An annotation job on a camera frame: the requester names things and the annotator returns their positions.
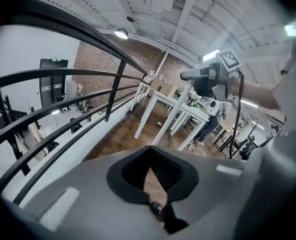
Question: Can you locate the cardboard box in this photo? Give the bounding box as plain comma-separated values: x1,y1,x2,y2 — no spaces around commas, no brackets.
150,77,178,98

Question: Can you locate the person's left shoe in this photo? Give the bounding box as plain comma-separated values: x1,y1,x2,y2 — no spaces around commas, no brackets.
150,201,166,220

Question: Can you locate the black door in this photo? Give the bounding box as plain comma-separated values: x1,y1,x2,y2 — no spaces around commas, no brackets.
39,58,69,110

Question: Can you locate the white cable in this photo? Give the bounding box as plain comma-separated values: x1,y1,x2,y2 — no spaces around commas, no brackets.
185,131,206,157

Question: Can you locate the black staircase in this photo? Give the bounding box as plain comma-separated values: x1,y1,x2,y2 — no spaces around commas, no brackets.
0,87,32,177

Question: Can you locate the black pendant lamp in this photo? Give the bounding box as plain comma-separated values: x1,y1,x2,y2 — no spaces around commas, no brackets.
114,28,129,40

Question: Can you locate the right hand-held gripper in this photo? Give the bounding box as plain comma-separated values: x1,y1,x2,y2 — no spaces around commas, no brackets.
180,48,242,101

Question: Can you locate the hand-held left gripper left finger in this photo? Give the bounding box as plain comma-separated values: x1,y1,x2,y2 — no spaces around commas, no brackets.
19,145,171,240

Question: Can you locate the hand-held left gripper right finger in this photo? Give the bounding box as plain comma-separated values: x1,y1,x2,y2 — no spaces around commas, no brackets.
150,145,248,240

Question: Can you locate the white table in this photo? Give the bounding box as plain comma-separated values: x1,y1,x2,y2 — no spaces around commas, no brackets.
131,80,211,152

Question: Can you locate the person's grey shirt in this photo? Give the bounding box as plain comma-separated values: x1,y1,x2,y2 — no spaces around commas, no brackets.
272,30,296,140

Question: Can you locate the black coat stand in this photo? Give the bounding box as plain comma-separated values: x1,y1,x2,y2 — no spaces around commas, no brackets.
247,117,263,145

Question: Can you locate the group of small bottles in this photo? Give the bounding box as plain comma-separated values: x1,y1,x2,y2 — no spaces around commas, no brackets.
144,70,155,84

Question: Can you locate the green potted plant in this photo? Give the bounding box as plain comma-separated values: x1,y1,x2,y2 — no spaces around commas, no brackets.
190,95,201,109

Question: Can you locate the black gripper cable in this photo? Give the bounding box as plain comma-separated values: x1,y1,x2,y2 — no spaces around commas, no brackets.
228,68,246,160

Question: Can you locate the black metal railing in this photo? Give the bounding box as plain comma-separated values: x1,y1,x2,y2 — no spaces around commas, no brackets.
0,0,150,206

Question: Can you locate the white ceiling tube light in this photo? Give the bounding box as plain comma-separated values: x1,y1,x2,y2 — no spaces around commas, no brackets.
203,49,221,61
284,24,296,37

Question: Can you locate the person's right forearm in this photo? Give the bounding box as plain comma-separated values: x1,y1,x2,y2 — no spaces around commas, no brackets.
229,70,282,110

